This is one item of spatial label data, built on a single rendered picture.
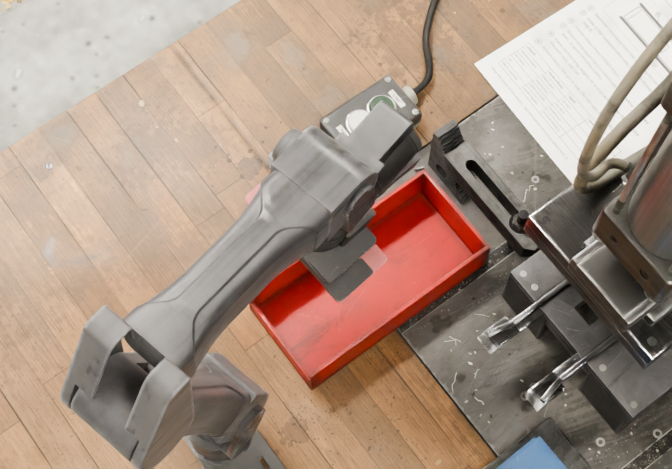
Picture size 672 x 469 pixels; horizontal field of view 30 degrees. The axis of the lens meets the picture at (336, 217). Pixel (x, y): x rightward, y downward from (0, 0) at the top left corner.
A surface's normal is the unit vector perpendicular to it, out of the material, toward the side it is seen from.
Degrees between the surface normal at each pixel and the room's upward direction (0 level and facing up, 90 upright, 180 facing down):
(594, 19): 1
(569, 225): 0
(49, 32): 0
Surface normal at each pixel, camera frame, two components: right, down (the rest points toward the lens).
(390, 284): 0.00, -0.37
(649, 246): -0.69, 0.67
